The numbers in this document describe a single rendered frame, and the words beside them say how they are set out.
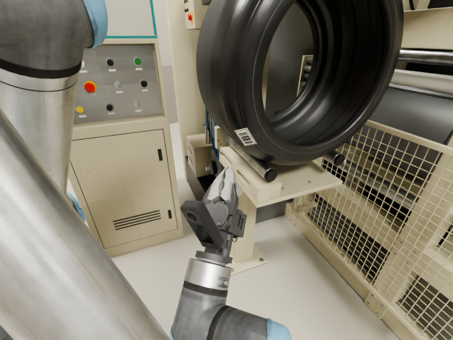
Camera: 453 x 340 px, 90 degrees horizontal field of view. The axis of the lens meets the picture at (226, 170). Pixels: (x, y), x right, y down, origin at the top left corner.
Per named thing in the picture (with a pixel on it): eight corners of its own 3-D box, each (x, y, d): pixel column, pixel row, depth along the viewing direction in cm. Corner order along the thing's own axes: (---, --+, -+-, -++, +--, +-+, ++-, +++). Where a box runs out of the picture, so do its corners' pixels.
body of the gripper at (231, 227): (222, 210, 58) (211, 260, 53) (201, 199, 52) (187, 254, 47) (249, 212, 54) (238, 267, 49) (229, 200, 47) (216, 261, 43)
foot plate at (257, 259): (214, 245, 162) (214, 243, 161) (248, 234, 171) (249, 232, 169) (229, 276, 140) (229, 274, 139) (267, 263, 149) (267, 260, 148)
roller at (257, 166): (228, 130, 98) (235, 134, 100) (222, 139, 99) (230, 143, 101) (271, 167, 70) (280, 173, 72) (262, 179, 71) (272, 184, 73)
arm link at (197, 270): (174, 277, 45) (213, 289, 40) (181, 251, 47) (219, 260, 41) (202, 281, 52) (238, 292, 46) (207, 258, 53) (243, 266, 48)
